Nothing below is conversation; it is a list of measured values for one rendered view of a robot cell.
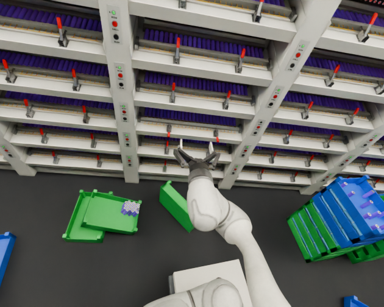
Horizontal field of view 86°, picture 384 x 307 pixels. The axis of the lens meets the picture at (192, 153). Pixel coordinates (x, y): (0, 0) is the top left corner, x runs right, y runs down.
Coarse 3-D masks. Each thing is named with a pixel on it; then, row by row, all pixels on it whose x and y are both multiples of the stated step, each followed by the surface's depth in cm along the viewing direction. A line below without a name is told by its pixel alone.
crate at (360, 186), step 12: (336, 180) 110; (348, 180) 115; (360, 180) 116; (336, 192) 111; (348, 192) 113; (360, 192) 115; (348, 204) 104; (360, 204) 109; (372, 204) 111; (360, 216) 99; (360, 228) 99
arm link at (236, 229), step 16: (240, 208) 75; (224, 224) 67; (240, 224) 66; (240, 240) 63; (256, 256) 51; (256, 272) 44; (256, 288) 40; (272, 288) 38; (256, 304) 37; (272, 304) 35; (288, 304) 36
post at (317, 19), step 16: (304, 0) 72; (320, 0) 68; (336, 0) 68; (320, 16) 71; (304, 32) 75; (320, 32) 75; (288, 48) 80; (272, 80) 90; (288, 80) 90; (272, 112) 103; (240, 144) 121; (256, 144) 121; (240, 160) 132
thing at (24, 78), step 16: (0, 64) 89; (16, 64) 91; (32, 64) 93; (48, 64) 94; (64, 64) 95; (80, 64) 96; (96, 64) 98; (0, 80) 88; (16, 80) 90; (32, 80) 91; (48, 80) 92; (64, 80) 93; (80, 80) 95; (96, 80) 95; (64, 96) 95; (80, 96) 94; (96, 96) 94
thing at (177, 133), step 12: (144, 108) 116; (180, 120) 117; (240, 120) 124; (144, 132) 112; (156, 132) 112; (180, 132) 114; (192, 132) 115; (204, 132) 116; (228, 132) 119; (240, 132) 119
